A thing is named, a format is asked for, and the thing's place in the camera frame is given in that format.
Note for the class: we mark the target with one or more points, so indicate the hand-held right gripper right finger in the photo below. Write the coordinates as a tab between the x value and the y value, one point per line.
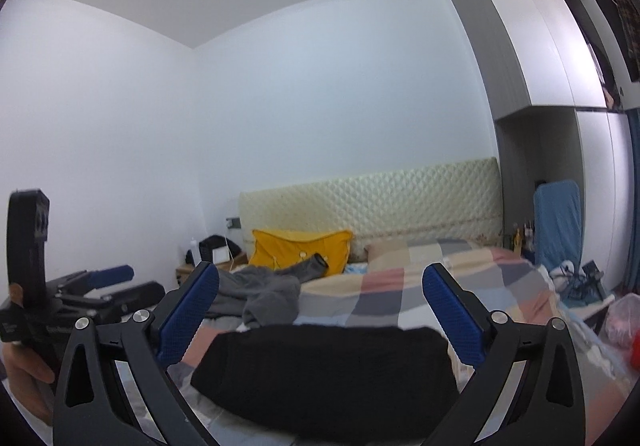
455	313

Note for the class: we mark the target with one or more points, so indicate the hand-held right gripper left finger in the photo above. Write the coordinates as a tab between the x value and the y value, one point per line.
187	313

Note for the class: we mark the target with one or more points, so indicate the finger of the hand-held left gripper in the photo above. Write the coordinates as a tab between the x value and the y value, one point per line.
142	293
112	273

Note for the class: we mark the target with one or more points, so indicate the black puffer jacket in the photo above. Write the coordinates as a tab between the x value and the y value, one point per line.
325	376

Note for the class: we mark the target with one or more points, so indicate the hanging dark clothes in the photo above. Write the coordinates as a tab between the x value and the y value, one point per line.
625	6

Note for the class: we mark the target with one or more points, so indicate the person's left hand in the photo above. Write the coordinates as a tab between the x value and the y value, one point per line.
22	376

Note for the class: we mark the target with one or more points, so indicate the wooden nightstand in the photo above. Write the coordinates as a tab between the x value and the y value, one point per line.
185	272

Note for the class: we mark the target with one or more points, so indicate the checkered pastel quilt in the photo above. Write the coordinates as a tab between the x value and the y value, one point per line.
400	286

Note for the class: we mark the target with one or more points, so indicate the white bottle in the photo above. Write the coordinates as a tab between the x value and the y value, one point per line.
191	251

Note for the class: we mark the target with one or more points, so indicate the small white box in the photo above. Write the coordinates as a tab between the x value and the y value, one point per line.
220	256

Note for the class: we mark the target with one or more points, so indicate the black bag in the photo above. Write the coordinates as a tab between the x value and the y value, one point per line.
212	242

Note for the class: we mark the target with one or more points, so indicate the grey fleece garment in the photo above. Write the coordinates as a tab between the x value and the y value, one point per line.
270	296

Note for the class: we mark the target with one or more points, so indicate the beige pink pillow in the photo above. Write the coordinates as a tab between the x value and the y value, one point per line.
390	252

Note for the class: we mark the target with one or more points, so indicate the cluster of small bottles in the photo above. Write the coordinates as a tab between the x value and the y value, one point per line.
522	236

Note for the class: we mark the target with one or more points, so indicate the white blue cloth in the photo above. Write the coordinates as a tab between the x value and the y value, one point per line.
562	271

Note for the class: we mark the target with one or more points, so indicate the yellow pillow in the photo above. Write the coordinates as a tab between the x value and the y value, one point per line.
290	248

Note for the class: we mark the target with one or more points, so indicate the cream quilted headboard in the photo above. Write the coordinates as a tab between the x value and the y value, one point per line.
400	196

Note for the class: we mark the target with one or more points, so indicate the black box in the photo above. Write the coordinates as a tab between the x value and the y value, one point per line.
592	273

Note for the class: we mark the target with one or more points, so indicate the pink plastic bag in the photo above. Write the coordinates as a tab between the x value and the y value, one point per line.
625	326

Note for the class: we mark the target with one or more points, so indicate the grey white wardrobe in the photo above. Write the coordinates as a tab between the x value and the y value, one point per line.
530	36

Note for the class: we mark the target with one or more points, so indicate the grey wall socket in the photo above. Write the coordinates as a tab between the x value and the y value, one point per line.
233	223

